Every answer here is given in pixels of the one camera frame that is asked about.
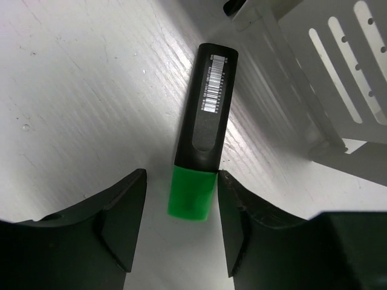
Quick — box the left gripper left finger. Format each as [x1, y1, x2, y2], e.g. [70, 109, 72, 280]
[1, 169, 147, 289]

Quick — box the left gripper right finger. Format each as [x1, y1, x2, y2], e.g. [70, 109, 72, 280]
[218, 170, 386, 289]

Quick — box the black green-capped marker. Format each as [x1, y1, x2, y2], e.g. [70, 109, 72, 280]
[167, 43, 238, 221]

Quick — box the white pen holder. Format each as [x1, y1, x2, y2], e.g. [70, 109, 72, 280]
[232, 1, 386, 185]

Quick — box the black pen holder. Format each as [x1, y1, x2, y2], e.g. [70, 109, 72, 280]
[223, 0, 246, 16]

